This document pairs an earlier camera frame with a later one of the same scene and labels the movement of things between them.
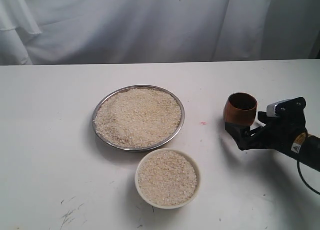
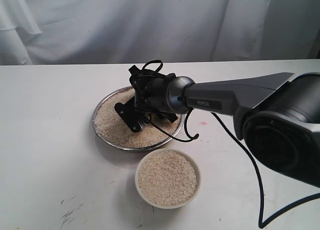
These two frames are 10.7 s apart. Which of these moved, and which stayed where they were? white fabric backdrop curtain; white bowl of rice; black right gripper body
Moved: black right gripper body
Stayed: white bowl of rice; white fabric backdrop curtain
